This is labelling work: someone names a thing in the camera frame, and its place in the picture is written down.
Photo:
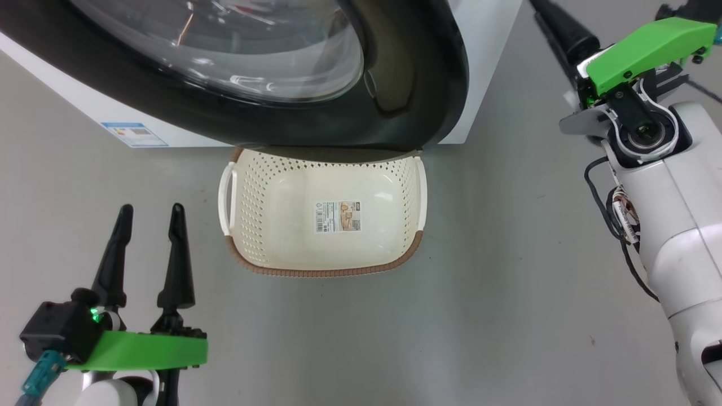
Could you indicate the black washer door glass window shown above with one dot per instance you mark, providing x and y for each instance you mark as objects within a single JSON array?
[{"x": 316, "y": 121}]

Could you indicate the white front-load washing machine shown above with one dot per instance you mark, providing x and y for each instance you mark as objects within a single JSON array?
[{"x": 485, "y": 56}]

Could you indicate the paper product label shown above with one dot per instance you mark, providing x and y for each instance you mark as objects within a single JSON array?
[{"x": 337, "y": 216}]

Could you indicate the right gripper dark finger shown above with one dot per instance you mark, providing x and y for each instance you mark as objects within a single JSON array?
[
  {"x": 558, "y": 53},
  {"x": 567, "y": 28}
]

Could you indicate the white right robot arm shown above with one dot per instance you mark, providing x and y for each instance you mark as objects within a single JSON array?
[{"x": 682, "y": 225}]

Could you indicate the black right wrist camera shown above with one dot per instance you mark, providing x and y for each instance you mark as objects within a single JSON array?
[{"x": 691, "y": 10}]

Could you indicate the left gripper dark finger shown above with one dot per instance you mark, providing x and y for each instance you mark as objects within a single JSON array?
[
  {"x": 113, "y": 265},
  {"x": 177, "y": 265}
]

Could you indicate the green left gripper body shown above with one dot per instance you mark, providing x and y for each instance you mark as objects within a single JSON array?
[{"x": 146, "y": 351}]

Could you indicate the blue energy rating sticker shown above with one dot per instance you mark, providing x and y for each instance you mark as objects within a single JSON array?
[{"x": 134, "y": 134}]

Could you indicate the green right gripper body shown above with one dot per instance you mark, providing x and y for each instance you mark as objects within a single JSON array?
[{"x": 648, "y": 51}]

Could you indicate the cream perforated laundry basket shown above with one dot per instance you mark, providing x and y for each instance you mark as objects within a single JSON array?
[{"x": 282, "y": 248}]

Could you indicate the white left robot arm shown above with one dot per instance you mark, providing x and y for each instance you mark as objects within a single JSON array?
[{"x": 110, "y": 393}]

